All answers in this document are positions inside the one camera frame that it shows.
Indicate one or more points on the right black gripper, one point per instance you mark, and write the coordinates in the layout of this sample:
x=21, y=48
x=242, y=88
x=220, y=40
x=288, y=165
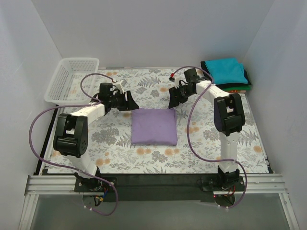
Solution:
x=177, y=93

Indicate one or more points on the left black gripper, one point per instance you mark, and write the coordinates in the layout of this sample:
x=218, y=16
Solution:
x=126, y=100

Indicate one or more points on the purple t shirt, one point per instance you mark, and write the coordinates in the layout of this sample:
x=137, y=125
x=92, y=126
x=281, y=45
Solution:
x=154, y=127

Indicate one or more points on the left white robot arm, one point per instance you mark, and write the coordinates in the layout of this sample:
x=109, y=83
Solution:
x=71, y=135

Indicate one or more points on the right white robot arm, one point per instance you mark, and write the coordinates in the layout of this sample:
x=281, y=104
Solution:
x=228, y=117

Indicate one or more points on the black folded t shirt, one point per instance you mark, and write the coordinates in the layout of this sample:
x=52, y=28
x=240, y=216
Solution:
x=228, y=85

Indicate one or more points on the teal folded t shirt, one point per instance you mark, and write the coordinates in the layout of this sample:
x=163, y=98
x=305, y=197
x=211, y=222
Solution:
x=226, y=71

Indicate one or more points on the green folded t shirt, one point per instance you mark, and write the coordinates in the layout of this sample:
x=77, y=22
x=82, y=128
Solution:
x=238, y=89

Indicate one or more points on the white plastic basket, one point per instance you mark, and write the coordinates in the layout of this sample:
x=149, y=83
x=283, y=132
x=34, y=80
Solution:
x=65, y=87

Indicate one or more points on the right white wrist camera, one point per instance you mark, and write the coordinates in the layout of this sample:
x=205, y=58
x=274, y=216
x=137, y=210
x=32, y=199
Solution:
x=175, y=80

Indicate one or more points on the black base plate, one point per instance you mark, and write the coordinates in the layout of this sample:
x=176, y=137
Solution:
x=169, y=187

